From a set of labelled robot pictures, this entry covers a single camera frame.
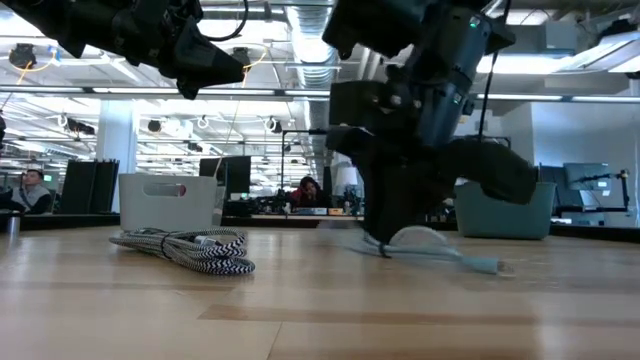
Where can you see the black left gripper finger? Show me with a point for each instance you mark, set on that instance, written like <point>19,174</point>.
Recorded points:
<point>200,75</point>
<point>205,50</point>

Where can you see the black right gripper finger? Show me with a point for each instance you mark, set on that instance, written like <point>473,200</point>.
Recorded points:
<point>380,200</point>
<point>420,190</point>

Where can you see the monitor on black arm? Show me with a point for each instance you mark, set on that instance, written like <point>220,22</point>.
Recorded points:
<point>585,176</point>

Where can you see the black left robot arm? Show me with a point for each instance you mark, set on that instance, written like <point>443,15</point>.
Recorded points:
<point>50,20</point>

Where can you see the white lampshade lamp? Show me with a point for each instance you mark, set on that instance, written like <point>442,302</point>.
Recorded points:
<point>347,176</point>

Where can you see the long ceiling light strip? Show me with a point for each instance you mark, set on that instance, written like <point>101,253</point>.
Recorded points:
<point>250,92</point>

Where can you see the person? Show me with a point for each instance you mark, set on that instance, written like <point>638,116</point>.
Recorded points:
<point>307,192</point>
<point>30,197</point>

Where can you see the teal plastic bin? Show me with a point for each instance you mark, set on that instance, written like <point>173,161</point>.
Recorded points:
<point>500,222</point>

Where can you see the black metal gantry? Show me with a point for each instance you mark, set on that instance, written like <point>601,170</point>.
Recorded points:
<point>300,132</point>

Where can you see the black office monitor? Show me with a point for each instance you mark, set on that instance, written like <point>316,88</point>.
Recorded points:
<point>235,175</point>

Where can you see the light grey plastic bin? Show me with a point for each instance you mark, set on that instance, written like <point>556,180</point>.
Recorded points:
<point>150,215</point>

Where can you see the black room partition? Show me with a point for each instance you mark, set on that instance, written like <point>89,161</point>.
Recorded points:
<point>90,187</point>

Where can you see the silver metal cylinder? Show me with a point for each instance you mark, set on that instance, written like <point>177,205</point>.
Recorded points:
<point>13,226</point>

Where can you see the silver ribbed ventilation duct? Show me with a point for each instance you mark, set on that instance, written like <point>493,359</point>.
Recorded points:
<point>310,50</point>

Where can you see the black aluminium table frame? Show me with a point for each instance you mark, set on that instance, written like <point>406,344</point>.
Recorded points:
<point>275,221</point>

